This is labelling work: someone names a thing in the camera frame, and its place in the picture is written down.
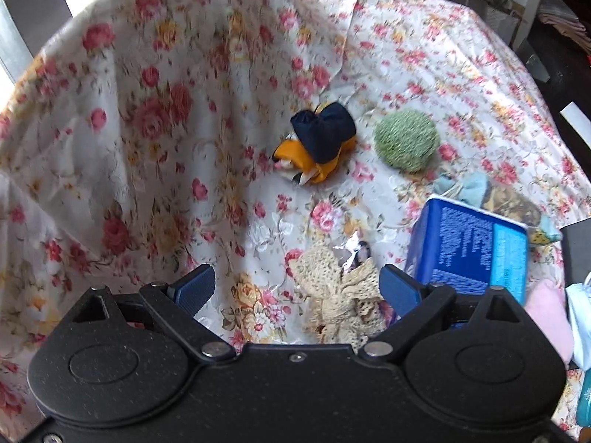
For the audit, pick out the navy and orange plush toy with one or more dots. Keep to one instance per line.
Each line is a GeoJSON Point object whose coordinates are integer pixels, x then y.
{"type": "Point", "coordinates": [323, 134]}

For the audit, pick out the cream lace cloth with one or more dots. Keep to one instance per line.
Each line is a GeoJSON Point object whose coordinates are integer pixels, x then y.
{"type": "Point", "coordinates": [341, 304]}

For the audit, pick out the pink plush pad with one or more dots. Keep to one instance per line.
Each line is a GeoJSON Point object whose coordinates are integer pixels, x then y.
{"type": "Point", "coordinates": [547, 309]}

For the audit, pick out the green knitted ball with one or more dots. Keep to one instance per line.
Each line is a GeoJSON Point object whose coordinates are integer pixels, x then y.
{"type": "Point", "coordinates": [405, 140]}

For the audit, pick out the floral bed sheet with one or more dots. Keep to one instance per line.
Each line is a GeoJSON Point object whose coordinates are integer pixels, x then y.
{"type": "Point", "coordinates": [161, 101]}

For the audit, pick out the silver foil wrapper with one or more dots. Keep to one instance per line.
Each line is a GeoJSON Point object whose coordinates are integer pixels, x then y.
{"type": "Point", "coordinates": [353, 247]}

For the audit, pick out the teal bottle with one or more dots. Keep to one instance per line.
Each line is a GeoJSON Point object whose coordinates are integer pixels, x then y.
{"type": "Point", "coordinates": [585, 401]}

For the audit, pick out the potted plant in white pot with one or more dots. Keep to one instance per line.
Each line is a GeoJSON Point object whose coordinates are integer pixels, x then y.
{"type": "Point", "coordinates": [501, 18]}

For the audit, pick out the blue tissue pack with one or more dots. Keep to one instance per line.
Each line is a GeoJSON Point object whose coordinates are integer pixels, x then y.
{"type": "Point", "coordinates": [461, 244]}

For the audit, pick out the bag of blue face masks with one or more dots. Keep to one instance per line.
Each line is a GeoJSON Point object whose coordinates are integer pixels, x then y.
{"type": "Point", "coordinates": [581, 314]}

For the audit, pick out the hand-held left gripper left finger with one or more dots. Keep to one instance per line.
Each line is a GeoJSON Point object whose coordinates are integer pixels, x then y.
{"type": "Point", "coordinates": [196, 288]}

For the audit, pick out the folded beige cloth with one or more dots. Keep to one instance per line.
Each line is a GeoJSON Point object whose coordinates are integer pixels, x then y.
{"type": "Point", "coordinates": [558, 14]}

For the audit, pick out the white paper sheet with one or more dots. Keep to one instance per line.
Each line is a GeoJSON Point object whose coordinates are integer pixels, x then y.
{"type": "Point", "coordinates": [577, 117]}

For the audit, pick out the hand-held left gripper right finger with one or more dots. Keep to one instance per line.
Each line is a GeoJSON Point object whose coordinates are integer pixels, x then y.
{"type": "Point", "coordinates": [399, 286]}

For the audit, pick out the black leather sofa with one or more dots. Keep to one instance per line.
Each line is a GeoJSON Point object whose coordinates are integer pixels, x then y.
{"type": "Point", "coordinates": [568, 69]}

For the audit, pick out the light blue patterned sock bundle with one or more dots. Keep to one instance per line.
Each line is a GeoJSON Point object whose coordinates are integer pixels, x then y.
{"type": "Point", "coordinates": [512, 203]}

